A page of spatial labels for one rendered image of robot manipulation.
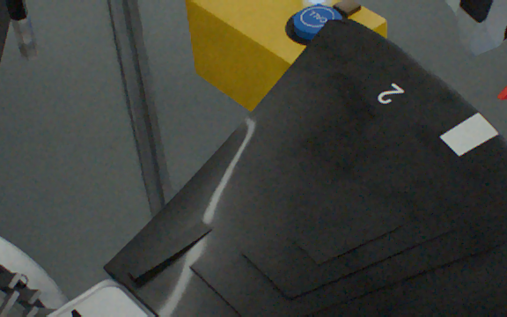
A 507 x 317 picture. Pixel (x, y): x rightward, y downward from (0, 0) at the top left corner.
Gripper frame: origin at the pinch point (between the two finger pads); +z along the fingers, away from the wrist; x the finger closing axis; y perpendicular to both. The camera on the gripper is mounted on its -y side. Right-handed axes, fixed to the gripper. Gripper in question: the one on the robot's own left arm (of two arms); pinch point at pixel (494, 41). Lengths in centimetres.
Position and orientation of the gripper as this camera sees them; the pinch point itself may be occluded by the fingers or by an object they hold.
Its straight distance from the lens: 55.5
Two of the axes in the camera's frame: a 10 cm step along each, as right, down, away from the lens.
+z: -1.3, 5.6, 8.2
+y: -6.2, -6.9, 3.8
